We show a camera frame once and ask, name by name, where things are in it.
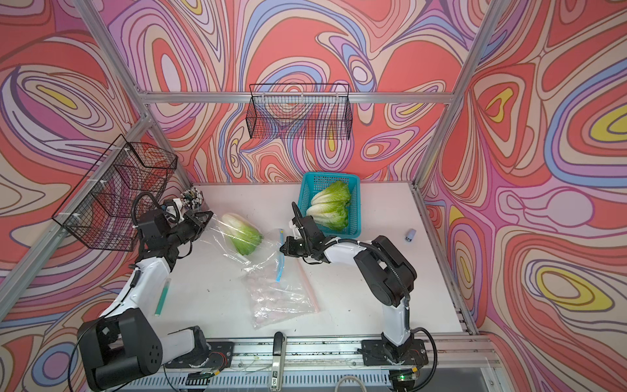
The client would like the dark green bagged cabbage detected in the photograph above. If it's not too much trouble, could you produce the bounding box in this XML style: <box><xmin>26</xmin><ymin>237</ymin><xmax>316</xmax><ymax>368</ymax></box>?
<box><xmin>220</xmin><ymin>213</ymin><xmax>264</xmax><ymax>256</ymax></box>

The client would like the aluminium front table rail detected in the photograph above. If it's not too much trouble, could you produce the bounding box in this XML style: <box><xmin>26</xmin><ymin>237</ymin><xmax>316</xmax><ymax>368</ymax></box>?
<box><xmin>207</xmin><ymin>334</ymin><xmax>505</xmax><ymax>373</ymax></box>

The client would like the blue-zip clear zip-top bag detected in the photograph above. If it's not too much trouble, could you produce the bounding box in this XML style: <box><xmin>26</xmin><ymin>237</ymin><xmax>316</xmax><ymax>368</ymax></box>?
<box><xmin>208</xmin><ymin>212</ymin><xmax>285</xmax><ymax>282</ymax></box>

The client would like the small grey blue object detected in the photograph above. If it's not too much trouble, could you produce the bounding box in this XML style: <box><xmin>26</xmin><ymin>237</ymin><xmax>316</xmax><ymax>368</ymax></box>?
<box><xmin>405</xmin><ymin>229</ymin><xmax>416</xmax><ymax>243</ymax></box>

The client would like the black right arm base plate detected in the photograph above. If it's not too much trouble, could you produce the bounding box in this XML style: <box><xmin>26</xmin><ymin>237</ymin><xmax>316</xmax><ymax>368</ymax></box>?
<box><xmin>358</xmin><ymin>337</ymin><xmax>429</xmax><ymax>368</ymax></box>

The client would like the green marker pen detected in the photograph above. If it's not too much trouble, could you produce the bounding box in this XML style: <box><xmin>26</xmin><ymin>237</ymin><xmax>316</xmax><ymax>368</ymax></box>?
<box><xmin>153</xmin><ymin>278</ymin><xmax>171</xmax><ymax>317</ymax></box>

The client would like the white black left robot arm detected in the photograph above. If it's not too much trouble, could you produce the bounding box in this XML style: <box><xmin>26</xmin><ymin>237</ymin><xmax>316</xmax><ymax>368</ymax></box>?
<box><xmin>78</xmin><ymin>207</ymin><xmax>213</xmax><ymax>391</ymax></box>

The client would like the black wire basket left wall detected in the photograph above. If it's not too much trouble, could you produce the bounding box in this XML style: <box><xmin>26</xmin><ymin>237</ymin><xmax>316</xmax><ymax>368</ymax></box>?
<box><xmin>52</xmin><ymin>136</ymin><xmax>178</xmax><ymax>252</ymax></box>

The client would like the black wire basket back wall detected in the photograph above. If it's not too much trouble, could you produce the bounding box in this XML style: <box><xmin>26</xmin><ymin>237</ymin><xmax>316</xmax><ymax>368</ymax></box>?
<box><xmin>246</xmin><ymin>83</ymin><xmax>353</xmax><ymax>140</ymax></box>

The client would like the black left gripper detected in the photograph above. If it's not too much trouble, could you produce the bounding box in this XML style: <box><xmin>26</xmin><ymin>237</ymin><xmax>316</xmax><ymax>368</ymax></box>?
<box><xmin>163</xmin><ymin>211</ymin><xmax>212</xmax><ymax>250</ymax></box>

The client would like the black wire basket wall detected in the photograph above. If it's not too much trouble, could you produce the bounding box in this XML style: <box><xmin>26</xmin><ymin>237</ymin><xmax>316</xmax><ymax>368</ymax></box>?
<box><xmin>246</xmin><ymin>83</ymin><xmax>353</xmax><ymax>140</ymax></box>
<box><xmin>52</xmin><ymin>136</ymin><xmax>178</xmax><ymax>252</ymax></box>

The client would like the light green chinese cabbage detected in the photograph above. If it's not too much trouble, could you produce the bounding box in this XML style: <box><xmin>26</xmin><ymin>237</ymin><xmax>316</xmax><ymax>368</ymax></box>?
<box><xmin>310</xmin><ymin>181</ymin><xmax>351</xmax><ymax>205</ymax></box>

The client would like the metal pen holder cup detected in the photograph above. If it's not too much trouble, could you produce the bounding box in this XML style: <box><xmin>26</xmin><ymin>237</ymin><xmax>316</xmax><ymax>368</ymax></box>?
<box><xmin>181</xmin><ymin>186</ymin><xmax>204</xmax><ymax>210</ymax></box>

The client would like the pink-zip clear zip-top bag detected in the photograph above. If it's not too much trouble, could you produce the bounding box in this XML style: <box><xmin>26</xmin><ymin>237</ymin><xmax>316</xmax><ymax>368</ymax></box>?
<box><xmin>243</xmin><ymin>261</ymin><xmax>320</xmax><ymax>329</ymax></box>

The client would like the black silver centre bracket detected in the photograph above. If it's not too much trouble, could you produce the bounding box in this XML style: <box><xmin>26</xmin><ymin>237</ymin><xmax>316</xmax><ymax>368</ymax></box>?
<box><xmin>269</xmin><ymin>332</ymin><xmax>287</xmax><ymax>391</ymax></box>

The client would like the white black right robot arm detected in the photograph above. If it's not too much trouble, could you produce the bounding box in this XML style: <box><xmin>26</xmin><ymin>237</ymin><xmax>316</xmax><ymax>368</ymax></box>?
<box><xmin>280</xmin><ymin>214</ymin><xmax>429</xmax><ymax>368</ymax></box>

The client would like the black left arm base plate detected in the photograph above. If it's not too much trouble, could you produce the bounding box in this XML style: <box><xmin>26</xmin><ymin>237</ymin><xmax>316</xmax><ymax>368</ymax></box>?
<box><xmin>165</xmin><ymin>341</ymin><xmax>234</xmax><ymax>371</ymax></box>

